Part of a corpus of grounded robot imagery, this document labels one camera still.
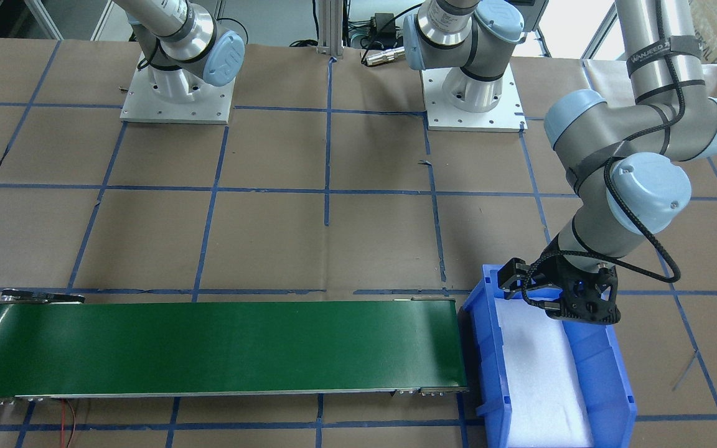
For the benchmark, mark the blue plastic bin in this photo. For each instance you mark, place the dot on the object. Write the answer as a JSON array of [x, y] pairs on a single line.
[[602, 377]]

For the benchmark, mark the black power adapter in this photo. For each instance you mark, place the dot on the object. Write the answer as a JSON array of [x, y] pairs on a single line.
[[382, 25]]

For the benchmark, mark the green conveyor belt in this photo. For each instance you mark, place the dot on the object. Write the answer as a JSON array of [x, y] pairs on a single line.
[[59, 347]]

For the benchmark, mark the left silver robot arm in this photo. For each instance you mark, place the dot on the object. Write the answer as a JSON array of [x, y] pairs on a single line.
[[623, 163]]

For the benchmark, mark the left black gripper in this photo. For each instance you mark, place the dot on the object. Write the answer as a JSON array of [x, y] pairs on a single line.
[[556, 277]]

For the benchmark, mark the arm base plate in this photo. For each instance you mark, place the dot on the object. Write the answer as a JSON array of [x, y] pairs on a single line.
[[175, 97], [455, 102]]

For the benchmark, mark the white foam pad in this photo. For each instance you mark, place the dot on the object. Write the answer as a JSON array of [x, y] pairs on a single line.
[[548, 409]]

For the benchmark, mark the aluminium frame post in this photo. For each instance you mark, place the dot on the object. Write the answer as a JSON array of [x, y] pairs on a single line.
[[330, 18]]

